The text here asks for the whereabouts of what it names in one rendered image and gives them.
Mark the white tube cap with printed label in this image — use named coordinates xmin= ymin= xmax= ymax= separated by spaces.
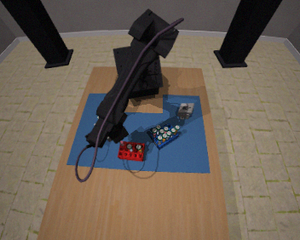
xmin=156 ymin=125 xmax=161 ymax=134

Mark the blue bench mat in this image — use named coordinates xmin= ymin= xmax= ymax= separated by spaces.
xmin=66 ymin=94 xmax=211 ymax=174

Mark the red tube rack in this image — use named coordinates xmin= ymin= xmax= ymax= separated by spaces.
xmin=118 ymin=141 xmax=145 ymax=162

